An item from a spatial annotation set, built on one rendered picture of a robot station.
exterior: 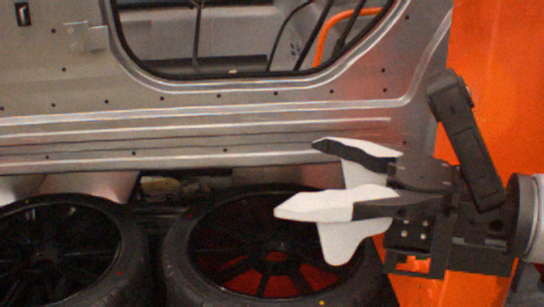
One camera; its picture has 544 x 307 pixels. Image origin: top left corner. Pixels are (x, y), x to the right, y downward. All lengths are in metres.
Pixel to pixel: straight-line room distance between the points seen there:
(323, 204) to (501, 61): 0.55
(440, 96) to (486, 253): 0.14
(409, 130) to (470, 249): 1.03
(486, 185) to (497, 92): 0.47
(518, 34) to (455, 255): 0.49
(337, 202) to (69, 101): 1.10
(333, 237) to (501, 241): 0.15
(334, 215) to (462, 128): 0.12
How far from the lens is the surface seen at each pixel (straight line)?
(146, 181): 2.88
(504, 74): 0.89
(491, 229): 0.46
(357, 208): 0.39
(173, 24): 2.14
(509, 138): 0.95
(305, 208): 0.39
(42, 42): 1.38
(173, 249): 1.56
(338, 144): 0.51
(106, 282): 1.49
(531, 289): 1.97
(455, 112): 0.42
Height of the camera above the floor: 1.46
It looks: 29 degrees down
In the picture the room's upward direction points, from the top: straight up
